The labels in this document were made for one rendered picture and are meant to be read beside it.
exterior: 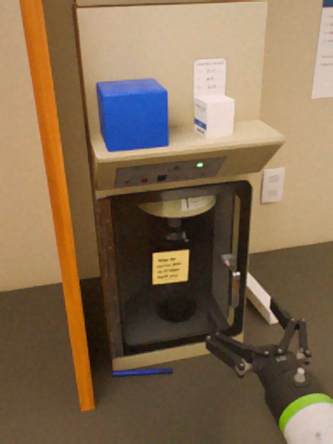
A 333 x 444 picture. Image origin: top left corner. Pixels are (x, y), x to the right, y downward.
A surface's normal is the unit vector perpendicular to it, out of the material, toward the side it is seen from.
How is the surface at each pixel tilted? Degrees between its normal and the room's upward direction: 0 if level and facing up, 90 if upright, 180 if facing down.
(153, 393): 0
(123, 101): 90
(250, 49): 90
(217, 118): 90
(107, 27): 90
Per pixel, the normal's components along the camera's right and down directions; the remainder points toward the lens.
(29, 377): -0.02, -0.88
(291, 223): 0.24, 0.45
